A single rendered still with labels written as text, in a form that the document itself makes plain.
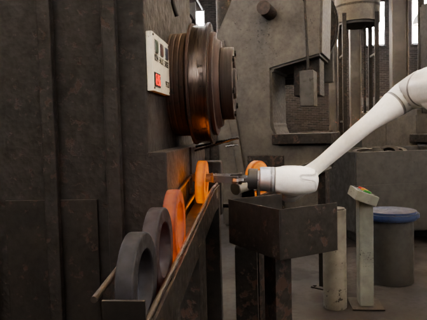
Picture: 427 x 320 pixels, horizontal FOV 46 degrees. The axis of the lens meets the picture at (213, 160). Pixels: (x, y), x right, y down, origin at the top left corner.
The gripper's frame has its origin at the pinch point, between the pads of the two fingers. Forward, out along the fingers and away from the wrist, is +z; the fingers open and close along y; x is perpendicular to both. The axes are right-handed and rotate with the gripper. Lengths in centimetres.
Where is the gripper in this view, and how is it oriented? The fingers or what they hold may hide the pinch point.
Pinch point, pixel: (202, 177)
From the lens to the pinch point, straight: 184.5
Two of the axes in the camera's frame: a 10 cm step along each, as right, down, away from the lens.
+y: 1.0, -0.6, 9.9
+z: -9.9, -0.3, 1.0
